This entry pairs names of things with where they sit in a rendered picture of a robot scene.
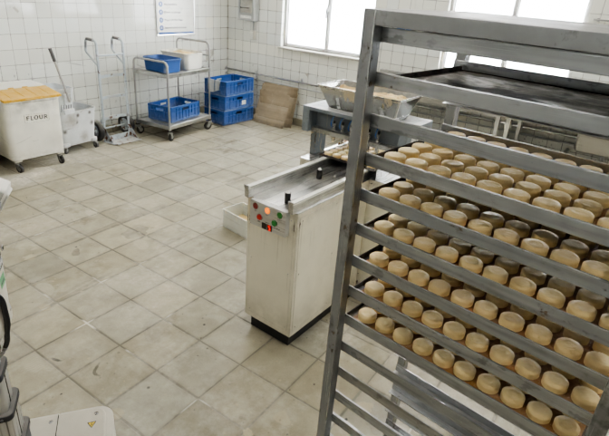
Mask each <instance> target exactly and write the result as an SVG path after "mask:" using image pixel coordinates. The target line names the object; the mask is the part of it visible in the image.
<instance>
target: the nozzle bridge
mask: <svg viewBox="0 0 609 436"><path fill-rule="evenodd" d="M333 116H335V117H334V118H333ZM332 119H333V121H332V126H333V123H334V121H336V129H335V131H333V127H331V120H332ZM341 119H343V120H342V122H341V125H340V128H341V126H342V123H343V122H344V134H342V133H341V130H340V129H339V124H340V121H341ZM352 119H353V113H352V112H349V111H343V110H338V109H335V108H331V107H329V106H328V104H327V102H326V101H320V102H313V103H309V104H305V105H304V108H303V121H302V130H303V131H311V140H310V152H309V153H310V154H313V155H315V154H318V153H319V152H320V151H323V150H324V145H325V135H329V136H333V137H335V138H339V139H343V140H348V141H350V135H349V134H350V133H349V131H348V125H349V123H350V121H351V120H352ZM402 121H406V122H409V123H413V124H417V125H420V126H423V127H427V128H432V123H433V121H431V120H427V119H422V118H419V117H414V116H410V115H409V116H408V117H407V118H406V119H403V120H402ZM351 124H352V123H350V126H349V130H350V128H351ZM369 129H371V133H372V134H371V140H368V142H367V146H369V147H372V148H375V149H379V150H390V149H393V148H396V147H400V146H402V145H405V144H408V143H411V142H414V141H416V140H415V139H412V138H408V137H405V136H401V135H399V134H395V133H391V132H388V131H383V130H378V131H380V132H381V133H380V134H381V137H380V142H379V143H376V139H375V132H376V131H377V129H376V128H373V127H370V128H369ZM378 131H377V133H376V137H377V134H378Z"/></svg>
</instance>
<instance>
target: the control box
mask: <svg viewBox="0 0 609 436"><path fill-rule="evenodd" d="M254 203H256V204H257V206H258V208H254V206H253V204H254ZM265 208H269V210H270V212H269V214H267V213H266V212H265ZM277 213H281V214H282V218H278V217H277ZM258 214H260V215H261V216H262V219H260V220H258V219H257V217H256V216H257V215H258ZM273 220H275V221H276V226H275V227H274V226H273V225H272V221H273ZM250 223H251V224H254V225H256V226H258V227H261V228H263V224H265V225H266V228H264V229H266V230H268V229H269V228H268V226H270V232H273V233H275V234H277V235H278V236H281V237H288V236H289V223H290V214H288V210H287V209H284V208H280V207H278V206H276V205H273V204H271V203H268V202H266V201H263V200H262V199H258V198H251V199H250ZM268 231H269V230H268Z"/></svg>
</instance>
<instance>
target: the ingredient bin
mask: <svg viewBox="0 0 609 436"><path fill-rule="evenodd" d="M59 96H62V95H61V94H60V93H58V92H57V91H55V90H53V89H51V88H49V87H48V86H46V85H43V84H42V83H39V82H35V81H32V80H19V81H9V82H0V155H2V156H4V157H6V158H8V159H9V160H11V161H12V162H13V163H14V164H15V166H16V169H17V171H18V172H20V173H23V172H24V167H23V166H22V164H21V163H19V162H22V161H23V160H27V159H31V158H36V157H40V156H44V155H49V154H53V153H56V154H57V157H58V160H59V162H60V163H64V162H65V159H64V157H63V155H62V153H64V148H63V133H62V125H61V119H60V111H59V101H58V98H59Z"/></svg>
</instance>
